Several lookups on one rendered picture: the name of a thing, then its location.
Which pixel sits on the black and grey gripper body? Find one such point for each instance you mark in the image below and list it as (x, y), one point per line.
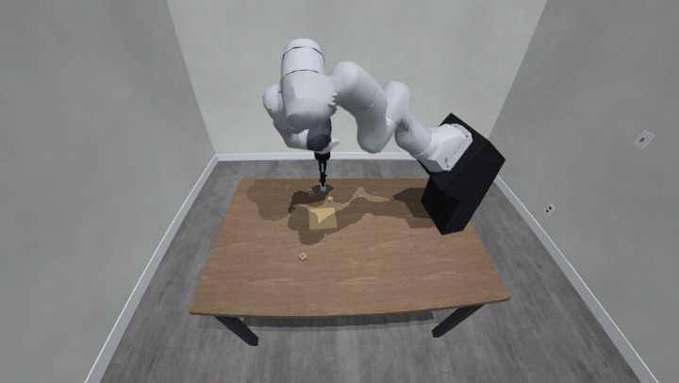
(322, 158)

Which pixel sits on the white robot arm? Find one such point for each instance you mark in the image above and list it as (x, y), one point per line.
(309, 95)

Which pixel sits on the tan flat mat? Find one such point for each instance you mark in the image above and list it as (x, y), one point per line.
(322, 218)

